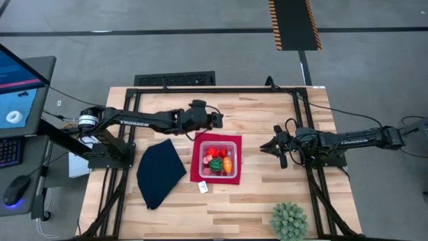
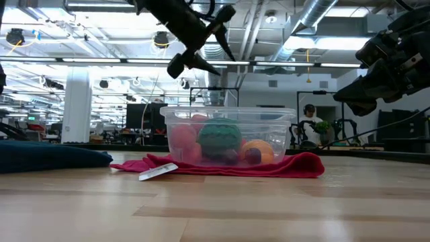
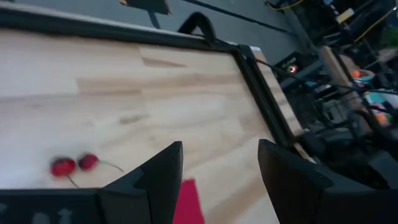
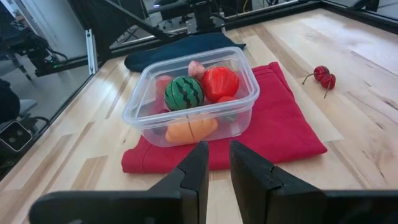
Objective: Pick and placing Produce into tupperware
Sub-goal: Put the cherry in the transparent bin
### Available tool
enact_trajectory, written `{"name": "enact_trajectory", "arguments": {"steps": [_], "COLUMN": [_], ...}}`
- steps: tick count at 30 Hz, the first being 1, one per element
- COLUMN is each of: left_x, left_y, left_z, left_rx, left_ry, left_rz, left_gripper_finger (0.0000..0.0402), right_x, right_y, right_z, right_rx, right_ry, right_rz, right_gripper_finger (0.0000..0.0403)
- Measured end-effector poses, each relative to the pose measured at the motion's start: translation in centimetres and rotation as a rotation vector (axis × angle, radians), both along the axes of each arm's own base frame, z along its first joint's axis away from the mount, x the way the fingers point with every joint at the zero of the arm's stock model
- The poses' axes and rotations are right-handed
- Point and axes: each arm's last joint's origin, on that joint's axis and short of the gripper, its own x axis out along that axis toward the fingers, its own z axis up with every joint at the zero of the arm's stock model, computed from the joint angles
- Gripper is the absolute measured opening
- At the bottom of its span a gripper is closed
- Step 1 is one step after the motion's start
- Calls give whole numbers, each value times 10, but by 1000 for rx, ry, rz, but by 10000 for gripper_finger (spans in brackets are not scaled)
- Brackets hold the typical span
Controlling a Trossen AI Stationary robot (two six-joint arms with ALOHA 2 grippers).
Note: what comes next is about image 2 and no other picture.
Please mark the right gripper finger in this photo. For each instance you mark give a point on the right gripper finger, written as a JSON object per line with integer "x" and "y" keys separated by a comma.
{"x": 363, "y": 97}
{"x": 379, "y": 50}

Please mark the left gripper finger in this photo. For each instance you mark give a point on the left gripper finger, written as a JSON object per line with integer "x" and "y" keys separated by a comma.
{"x": 223, "y": 37}
{"x": 176, "y": 67}

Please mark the pink toy garlic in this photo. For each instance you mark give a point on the pink toy garlic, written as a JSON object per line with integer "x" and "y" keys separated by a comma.
{"x": 193, "y": 154}
{"x": 183, "y": 137}

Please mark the green toy watermelon ball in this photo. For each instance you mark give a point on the green toy watermelon ball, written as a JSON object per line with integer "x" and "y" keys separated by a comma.
{"x": 220, "y": 136}

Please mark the orange toy pepper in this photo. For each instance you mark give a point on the orange toy pepper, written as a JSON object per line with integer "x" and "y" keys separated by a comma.
{"x": 265, "y": 149}

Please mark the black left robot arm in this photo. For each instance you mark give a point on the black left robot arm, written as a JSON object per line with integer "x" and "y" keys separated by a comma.
{"x": 137, "y": 5}

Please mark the clear plastic tupperware container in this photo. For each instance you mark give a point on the clear plastic tupperware container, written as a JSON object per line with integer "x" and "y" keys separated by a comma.
{"x": 268, "y": 134}

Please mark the black round ceiling fixture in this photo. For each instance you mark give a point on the black round ceiling fixture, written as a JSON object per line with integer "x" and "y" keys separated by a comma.
{"x": 15, "y": 36}
{"x": 161, "y": 38}

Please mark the background black robot arms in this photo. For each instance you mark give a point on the background black robot arms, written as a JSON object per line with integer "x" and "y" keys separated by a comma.
{"x": 337, "y": 124}

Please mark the black background cabinet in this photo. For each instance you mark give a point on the black background cabinet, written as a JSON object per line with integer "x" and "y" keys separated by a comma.
{"x": 399, "y": 129}

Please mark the small background green plant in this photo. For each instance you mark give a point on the small background green plant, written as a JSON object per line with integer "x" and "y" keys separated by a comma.
{"x": 322, "y": 127}

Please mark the person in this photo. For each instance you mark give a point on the person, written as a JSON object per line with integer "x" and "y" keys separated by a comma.
{"x": 309, "y": 109}

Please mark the black background monitor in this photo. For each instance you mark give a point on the black background monitor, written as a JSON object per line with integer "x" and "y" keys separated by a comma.
{"x": 137, "y": 116}

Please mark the long ceiling light strip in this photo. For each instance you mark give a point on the long ceiling light strip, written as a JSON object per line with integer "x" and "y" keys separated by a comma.
{"x": 90, "y": 60}

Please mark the red cloth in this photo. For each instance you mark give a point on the red cloth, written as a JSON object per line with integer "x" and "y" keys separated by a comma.
{"x": 295, "y": 166}

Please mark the small white card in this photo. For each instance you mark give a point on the small white card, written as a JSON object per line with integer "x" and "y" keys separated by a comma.
{"x": 158, "y": 171}

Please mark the white building pillar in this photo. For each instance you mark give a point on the white building pillar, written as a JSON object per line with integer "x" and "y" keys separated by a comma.
{"x": 76, "y": 111}

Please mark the navy blue cloth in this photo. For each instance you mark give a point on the navy blue cloth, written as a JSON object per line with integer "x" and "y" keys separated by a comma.
{"x": 50, "y": 156}

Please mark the black metal stand frame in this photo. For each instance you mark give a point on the black metal stand frame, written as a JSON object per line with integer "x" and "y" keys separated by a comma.
{"x": 319, "y": 92}

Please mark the silver ceiling duct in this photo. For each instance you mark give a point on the silver ceiling duct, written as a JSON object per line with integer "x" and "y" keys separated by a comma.
{"x": 312, "y": 13}

